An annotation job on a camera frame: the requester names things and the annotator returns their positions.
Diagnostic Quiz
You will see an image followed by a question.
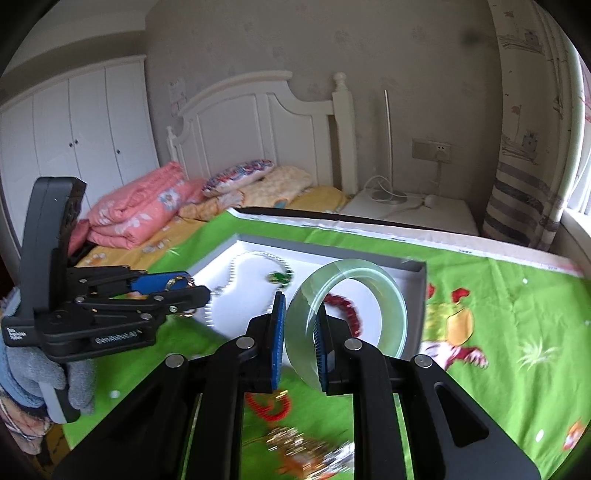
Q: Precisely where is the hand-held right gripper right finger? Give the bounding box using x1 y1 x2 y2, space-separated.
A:
313 307 541 480

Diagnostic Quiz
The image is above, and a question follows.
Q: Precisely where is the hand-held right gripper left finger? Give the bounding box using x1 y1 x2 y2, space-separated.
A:
51 291 289 480

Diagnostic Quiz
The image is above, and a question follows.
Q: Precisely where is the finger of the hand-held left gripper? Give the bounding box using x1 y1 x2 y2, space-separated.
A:
66 264 197 298
74 285 212 329

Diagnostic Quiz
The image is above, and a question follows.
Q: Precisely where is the pale green jade bangle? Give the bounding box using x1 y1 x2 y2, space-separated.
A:
284 260 408 391

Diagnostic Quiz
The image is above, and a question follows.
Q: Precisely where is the grey jewelry box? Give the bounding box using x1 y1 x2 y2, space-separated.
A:
187 233 428 361

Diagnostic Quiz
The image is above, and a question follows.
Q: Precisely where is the person's left hand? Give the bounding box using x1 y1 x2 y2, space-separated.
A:
4 344 96 412

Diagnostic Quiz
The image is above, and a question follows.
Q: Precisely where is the pink pillow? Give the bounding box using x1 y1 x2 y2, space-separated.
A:
69 161 208 252

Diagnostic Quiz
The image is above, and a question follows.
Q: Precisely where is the silver pearl brooch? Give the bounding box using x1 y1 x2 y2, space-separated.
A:
323 443 355 472

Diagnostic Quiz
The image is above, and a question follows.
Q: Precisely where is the white wardrobe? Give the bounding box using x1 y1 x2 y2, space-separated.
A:
0 54 160 259

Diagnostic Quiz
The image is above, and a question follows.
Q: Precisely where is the patterned pillow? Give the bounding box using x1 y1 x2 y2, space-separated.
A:
203 159 275 198

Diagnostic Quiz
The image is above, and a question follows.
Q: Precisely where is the yellow cartoon bed sheet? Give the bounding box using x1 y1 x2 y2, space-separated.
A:
74 185 349 273

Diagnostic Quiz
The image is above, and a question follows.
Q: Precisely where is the green cartoon printed cloth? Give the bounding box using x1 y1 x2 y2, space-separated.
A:
62 208 587 480

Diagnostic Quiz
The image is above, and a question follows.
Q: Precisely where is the white nightstand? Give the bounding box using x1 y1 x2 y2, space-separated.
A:
339 189 481 238

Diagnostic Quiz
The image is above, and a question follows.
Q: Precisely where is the white slim lamp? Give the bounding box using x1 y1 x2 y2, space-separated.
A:
365 90 407 204

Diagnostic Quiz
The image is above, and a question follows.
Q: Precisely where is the white bed headboard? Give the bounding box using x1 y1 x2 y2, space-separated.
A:
166 69 358 195

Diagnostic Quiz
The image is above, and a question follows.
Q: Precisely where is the person's floral clothing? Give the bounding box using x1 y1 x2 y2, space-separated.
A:
0 401 51 457

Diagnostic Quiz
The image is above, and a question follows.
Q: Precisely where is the printed striped curtain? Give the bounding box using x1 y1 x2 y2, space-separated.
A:
482 0 583 252

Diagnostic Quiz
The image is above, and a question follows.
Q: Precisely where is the window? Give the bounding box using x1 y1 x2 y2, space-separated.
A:
561 46 591 278

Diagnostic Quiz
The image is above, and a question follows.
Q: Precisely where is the white pearl necklace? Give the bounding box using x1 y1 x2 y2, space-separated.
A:
205 251 291 328

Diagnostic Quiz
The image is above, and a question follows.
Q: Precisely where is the dark red bead bracelet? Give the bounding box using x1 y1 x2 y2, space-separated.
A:
323 293 365 340

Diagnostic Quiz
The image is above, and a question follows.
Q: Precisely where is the red cord bracelet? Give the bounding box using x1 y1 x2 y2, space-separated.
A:
245 390 293 422

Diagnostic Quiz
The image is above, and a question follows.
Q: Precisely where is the gold chain bracelet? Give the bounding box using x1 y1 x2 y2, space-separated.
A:
267 427 324 450

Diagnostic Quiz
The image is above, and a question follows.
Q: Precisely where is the white charger cable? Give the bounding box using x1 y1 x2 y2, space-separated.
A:
406 154 446 208

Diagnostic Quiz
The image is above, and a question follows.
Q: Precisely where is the wall socket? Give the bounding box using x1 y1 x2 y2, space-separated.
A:
412 137 453 162

